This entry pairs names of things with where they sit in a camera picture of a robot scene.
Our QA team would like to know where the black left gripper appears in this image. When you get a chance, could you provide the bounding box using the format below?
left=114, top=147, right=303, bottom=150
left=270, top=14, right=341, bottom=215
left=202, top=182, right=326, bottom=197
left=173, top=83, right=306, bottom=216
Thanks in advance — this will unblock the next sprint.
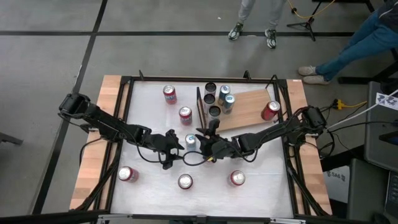
left=146, top=129, right=185, bottom=170

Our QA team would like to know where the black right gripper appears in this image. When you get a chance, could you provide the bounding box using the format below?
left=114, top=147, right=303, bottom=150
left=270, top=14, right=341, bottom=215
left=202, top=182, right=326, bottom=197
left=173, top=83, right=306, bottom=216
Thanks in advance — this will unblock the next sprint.
left=195, top=118, right=243, bottom=159

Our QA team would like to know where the blue silver Red Bull can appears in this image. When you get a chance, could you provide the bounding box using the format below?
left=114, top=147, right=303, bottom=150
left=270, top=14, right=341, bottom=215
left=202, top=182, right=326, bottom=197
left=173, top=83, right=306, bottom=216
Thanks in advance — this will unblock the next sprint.
left=217, top=84, right=231, bottom=106
left=222, top=93, right=236, bottom=115
left=184, top=133, right=198, bottom=152

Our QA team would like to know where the Celsius can with black lid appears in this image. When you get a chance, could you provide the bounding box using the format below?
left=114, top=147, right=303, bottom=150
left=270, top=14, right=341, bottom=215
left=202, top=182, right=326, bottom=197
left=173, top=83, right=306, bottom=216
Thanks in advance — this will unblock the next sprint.
left=204, top=82, right=218, bottom=97
left=207, top=105, right=222, bottom=122
left=203, top=93, right=216, bottom=108

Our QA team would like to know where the red Fanta can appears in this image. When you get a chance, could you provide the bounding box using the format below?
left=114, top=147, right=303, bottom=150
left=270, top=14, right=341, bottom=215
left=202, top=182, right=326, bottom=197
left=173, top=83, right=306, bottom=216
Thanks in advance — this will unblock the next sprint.
left=162, top=84, right=178, bottom=106
left=229, top=169, right=246, bottom=187
left=178, top=106, right=193, bottom=126

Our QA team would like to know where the Star Wars Coke Zero can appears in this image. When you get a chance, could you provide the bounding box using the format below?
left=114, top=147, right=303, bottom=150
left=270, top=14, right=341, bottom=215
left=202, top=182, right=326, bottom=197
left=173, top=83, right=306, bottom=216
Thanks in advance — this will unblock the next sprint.
left=177, top=173, right=194, bottom=190

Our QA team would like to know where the red soda can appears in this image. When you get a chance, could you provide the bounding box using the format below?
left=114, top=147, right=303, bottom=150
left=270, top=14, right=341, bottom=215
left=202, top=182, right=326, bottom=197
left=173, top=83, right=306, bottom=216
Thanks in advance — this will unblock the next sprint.
left=117, top=166, right=139, bottom=183

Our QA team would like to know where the person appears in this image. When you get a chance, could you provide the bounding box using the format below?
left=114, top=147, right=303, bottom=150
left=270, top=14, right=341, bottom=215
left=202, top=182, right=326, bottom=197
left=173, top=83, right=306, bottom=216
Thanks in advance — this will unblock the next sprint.
left=297, top=0, right=398, bottom=85
left=228, top=0, right=289, bottom=50

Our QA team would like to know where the white labelled cardboard box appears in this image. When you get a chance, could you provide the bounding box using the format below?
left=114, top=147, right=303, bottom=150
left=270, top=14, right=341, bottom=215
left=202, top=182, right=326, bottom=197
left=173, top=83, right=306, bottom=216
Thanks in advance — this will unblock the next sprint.
left=323, top=166, right=351, bottom=205

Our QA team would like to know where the black tripod stand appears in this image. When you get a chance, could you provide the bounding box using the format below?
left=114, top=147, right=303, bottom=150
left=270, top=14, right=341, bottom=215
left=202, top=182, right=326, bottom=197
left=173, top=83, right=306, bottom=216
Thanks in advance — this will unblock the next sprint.
left=285, top=0, right=330, bottom=42

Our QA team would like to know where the black stand foot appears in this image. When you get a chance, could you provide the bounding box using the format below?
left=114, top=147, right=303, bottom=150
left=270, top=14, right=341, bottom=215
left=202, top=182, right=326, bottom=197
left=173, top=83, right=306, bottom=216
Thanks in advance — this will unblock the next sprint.
left=0, top=132, right=24, bottom=146

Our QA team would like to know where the grey metal cabinet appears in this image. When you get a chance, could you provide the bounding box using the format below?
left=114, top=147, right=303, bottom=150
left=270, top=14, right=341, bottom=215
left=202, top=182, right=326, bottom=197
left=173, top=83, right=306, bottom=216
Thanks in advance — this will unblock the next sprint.
left=346, top=157, right=398, bottom=222
left=363, top=80, right=398, bottom=172

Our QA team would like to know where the white printed paper tag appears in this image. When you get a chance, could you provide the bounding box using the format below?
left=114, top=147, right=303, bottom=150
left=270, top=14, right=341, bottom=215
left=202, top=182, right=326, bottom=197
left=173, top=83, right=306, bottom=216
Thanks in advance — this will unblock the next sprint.
left=375, top=91, right=398, bottom=111

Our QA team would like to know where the black cable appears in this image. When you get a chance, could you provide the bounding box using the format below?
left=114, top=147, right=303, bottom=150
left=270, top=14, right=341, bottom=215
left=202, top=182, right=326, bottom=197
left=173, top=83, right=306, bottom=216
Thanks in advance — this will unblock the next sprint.
left=182, top=151, right=215, bottom=167
left=136, top=145, right=165, bottom=165

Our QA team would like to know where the wooden shelf with black frame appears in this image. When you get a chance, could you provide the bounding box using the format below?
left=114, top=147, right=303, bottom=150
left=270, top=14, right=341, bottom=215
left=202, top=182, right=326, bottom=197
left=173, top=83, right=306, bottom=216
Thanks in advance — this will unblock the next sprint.
left=195, top=86, right=282, bottom=138

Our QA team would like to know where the yellow extension cord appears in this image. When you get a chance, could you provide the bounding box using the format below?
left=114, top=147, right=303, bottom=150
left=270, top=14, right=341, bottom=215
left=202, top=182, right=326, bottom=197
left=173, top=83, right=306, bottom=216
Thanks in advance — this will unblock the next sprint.
left=332, top=98, right=368, bottom=110

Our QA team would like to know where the yellow cable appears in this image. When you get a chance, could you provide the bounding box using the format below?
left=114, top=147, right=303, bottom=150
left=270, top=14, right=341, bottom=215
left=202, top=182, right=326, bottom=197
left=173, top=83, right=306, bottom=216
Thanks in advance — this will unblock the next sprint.
left=285, top=0, right=336, bottom=19

